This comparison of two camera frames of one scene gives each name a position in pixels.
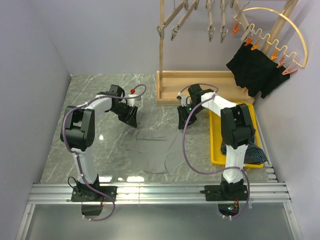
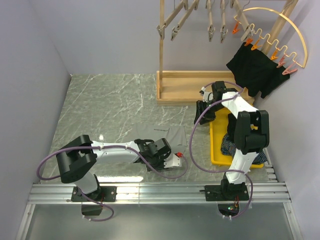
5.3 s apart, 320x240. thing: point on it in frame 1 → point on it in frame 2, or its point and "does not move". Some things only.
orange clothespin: (256, 44) does not move
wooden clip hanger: (211, 29) does not move
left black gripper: (130, 119) → (161, 166)
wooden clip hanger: (223, 30) does not move
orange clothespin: (248, 41) does not move
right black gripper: (183, 118) → (206, 117)
